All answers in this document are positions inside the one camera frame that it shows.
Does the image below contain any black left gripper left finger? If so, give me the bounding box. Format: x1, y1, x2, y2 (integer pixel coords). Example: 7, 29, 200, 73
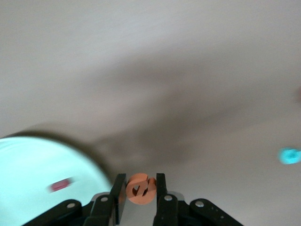
23, 173, 127, 226

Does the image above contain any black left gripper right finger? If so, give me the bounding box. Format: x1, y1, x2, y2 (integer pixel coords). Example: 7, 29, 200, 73
152, 173, 245, 226

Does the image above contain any orange letter e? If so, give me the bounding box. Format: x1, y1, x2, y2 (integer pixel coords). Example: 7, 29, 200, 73
126, 173, 157, 205

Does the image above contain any dark red bar letter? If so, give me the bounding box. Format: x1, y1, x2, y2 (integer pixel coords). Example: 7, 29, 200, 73
47, 178, 75, 193

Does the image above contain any teal letter c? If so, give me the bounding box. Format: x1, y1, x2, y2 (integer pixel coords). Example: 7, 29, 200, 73
277, 147, 301, 165

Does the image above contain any pale green plate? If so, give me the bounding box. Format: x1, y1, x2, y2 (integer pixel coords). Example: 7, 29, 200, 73
0, 136, 113, 226

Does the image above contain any large table cover sheet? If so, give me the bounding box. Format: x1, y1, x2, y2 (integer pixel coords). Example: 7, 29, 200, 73
0, 0, 301, 226

